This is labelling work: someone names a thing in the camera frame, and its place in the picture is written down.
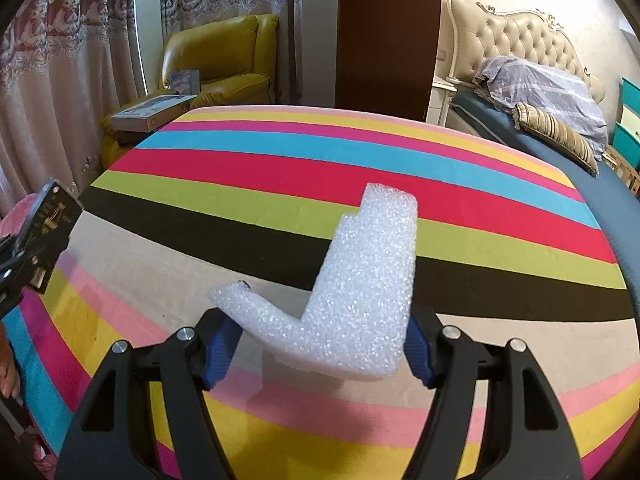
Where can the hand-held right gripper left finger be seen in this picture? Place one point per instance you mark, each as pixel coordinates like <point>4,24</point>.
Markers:
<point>222,355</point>

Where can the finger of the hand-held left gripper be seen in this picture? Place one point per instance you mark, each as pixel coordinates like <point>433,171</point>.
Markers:
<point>11,290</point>
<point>9,254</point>

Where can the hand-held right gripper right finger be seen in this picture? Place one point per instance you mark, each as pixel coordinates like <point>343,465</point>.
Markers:
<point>417,355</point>

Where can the waste bin with pink bag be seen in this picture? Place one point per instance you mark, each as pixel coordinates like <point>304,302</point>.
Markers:
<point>17,215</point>

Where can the small black box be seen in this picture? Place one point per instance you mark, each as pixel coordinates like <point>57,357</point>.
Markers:
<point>50,230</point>

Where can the white angled foam piece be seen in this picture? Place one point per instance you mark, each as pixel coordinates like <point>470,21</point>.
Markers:
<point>360,300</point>

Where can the person's left forearm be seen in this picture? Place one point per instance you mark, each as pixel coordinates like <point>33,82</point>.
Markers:
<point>7,360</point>

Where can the flat white cardboard box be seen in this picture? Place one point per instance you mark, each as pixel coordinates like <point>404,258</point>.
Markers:
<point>150,112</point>

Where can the striped colourful tablecloth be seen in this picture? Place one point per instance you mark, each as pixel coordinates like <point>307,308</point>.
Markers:
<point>300,160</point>

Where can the bed with blue sheet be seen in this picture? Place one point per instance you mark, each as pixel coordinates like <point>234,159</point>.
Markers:
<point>615,220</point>

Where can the small upright picture book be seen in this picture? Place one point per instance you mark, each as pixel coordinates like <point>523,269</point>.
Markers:
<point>185,81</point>

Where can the white nightstand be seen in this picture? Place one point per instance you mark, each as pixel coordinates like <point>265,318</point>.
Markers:
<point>440,102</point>

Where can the striped brown pillow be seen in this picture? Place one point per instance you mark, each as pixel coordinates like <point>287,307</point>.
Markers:
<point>555,135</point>

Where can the grey striped pillow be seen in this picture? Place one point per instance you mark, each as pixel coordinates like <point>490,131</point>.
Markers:
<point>545,95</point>

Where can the yellow leather armchair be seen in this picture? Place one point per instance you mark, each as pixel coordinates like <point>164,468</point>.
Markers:
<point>225,60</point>

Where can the stack of plastic storage boxes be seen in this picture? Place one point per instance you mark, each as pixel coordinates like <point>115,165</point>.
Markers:
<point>629,135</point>

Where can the brown wooden wardrobe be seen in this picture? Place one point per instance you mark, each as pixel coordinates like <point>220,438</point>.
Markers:
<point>385,35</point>

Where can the cream tufted headboard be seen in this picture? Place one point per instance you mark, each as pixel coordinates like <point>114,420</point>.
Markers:
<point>520,35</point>

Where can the wooden bed rail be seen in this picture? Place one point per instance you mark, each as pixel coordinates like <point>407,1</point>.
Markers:
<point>622,170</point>

